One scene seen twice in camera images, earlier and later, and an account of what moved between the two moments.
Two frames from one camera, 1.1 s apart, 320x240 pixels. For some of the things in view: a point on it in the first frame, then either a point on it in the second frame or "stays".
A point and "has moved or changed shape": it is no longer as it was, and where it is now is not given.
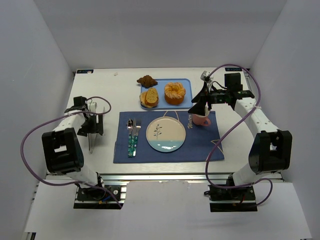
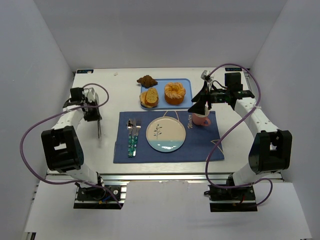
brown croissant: x=147 y=81 stays
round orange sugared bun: x=174 y=93 stays
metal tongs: x=92 y=137 has moved or changed shape
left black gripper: x=99 y=125 to x=94 y=116
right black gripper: x=208 y=98 stays
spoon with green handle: x=129 y=125 stays
